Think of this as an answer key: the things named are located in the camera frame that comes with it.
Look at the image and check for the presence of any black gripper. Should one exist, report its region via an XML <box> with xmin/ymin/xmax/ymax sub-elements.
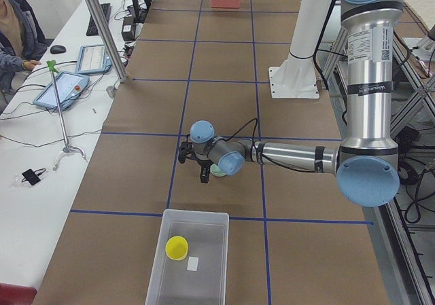
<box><xmin>194</xmin><ymin>152</ymin><xmax>213</xmax><ymax>183</ymax></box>

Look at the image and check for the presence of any pale green bowl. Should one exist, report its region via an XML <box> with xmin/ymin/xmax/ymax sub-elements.
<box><xmin>210</xmin><ymin>164</ymin><xmax>227</xmax><ymax>177</ymax></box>

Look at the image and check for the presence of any yellow plastic cup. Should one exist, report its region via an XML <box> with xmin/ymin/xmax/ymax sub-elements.
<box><xmin>165</xmin><ymin>236</ymin><xmax>188</xmax><ymax>261</ymax></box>

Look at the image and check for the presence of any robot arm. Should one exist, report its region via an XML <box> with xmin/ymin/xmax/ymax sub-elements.
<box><xmin>178</xmin><ymin>0</ymin><xmax>404</xmax><ymax>207</ymax></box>

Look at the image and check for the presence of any clear plastic storage box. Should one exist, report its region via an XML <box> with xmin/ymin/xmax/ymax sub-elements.
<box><xmin>145</xmin><ymin>209</ymin><xmax>229</xmax><ymax>304</ymax></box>

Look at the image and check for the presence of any teach pendant tablet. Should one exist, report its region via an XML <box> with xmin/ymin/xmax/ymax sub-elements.
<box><xmin>75</xmin><ymin>44</ymin><xmax>112</xmax><ymax>75</ymax></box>
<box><xmin>33</xmin><ymin>71</ymin><xmax>90</xmax><ymax>110</ymax></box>

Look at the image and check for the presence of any black keyboard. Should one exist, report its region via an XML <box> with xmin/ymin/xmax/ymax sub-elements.
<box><xmin>86</xmin><ymin>2</ymin><xmax>112</xmax><ymax>37</ymax></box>

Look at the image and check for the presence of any black computer mouse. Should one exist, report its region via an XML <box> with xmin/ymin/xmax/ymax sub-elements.
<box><xmin>50</xmin><ymin>45</ymin><xmax>67</xmax><ymax>54</ymax></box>

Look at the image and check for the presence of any seated person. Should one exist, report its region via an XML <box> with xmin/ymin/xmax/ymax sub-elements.
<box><xmin>1</xmin><ymin>0</ymin><xmax>48</xmax><ymax>92</ymax></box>

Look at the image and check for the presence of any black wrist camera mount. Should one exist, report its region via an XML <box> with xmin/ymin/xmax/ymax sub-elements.
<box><xmin>177</xmin><ymin>134</ymin><xmax>194</xmax><ymax>164</ymax></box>

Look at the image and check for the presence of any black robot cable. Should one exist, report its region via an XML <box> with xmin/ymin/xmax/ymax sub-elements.
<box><xmin>226</xmin><ymin>117</ymin><xmax>320</xmax><ymax>173</ymax></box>

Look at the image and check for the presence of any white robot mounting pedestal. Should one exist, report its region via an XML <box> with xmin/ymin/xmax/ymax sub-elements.
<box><xmin>268</xmin><ymin>0</ymin><xmax>333</xmax><ymax>99</ymax></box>

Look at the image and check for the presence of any green handled reacher stick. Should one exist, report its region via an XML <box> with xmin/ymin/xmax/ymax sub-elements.
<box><xmin>46</xmin><ymin>60</ymin><xmax>88</xmax><ymax>171</ymax></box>

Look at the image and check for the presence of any aluminium frame post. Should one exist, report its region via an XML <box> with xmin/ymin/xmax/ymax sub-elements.
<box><xmin>84</xmin><ymin>0</ymin><xmax>127</xmax><ymax>83</ymax></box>

